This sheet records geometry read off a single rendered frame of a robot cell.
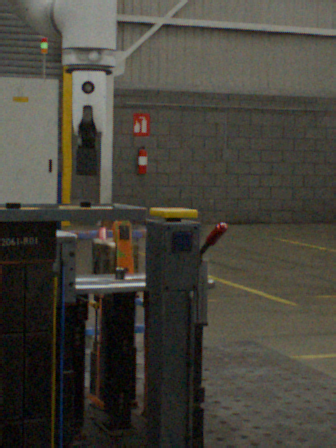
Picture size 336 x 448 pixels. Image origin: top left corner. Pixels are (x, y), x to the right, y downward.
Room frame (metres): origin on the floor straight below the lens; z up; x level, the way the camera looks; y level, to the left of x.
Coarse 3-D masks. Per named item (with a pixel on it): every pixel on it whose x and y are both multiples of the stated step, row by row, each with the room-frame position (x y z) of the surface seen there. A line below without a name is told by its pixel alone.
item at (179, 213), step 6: (150, 210) 1.53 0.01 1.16; (156, 210) 1.51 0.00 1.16; (162, 210) 1.49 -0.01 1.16; (168, 210) 1.49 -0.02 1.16; (174, 210) 1.49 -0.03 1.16; (180, 210) 1.50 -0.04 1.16; (186, 210) 1.50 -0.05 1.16; (192, 210) 1.50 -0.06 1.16; (156, 216) 1.51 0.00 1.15; (162, 216) 1.49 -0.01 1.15; (168, 216) 1.48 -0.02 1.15; (174, 216) 1.49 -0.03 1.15; (180, 216) 1.49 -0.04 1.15; (186, 216) 1.50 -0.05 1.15; (192, 216) 1.50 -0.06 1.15
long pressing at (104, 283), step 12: (84, 276) 1.87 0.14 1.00; (96, 276) 1.88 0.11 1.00; (108, 276) 1.88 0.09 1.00; (132, 276) 1.89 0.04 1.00; (144, 276) 1.89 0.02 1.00; (84, 288) 1.72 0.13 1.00; (96, 288) 1.72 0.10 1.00; (108, 288) 1.73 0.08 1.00; (120, 288) 1.74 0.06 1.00; (132, 288) 1.75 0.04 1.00; (144, 288) 1.76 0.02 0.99
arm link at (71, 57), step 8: (72, 48) 1.44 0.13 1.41; (80, 48) 1.44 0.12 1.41; (88, 48) 1.44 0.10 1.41; (96, 48) 1.44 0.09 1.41; (64, 56) 1.46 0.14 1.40; (72, 56) 1.44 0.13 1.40; (80, 56) 1.44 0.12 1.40; (88, 56) 1.44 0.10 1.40; (96, 56) 1.43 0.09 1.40; (104, 56) 1.44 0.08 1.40; (112, 56) 1.46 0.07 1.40; (64, 64) 1.46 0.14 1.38; (72, 64) 1.45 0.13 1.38; (80, 64) 1.45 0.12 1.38; (88, 64) 1.44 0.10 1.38; (96, 64) 1.44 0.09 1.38; (104, 64) 1.44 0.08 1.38; (112, 64) 1.46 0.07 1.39
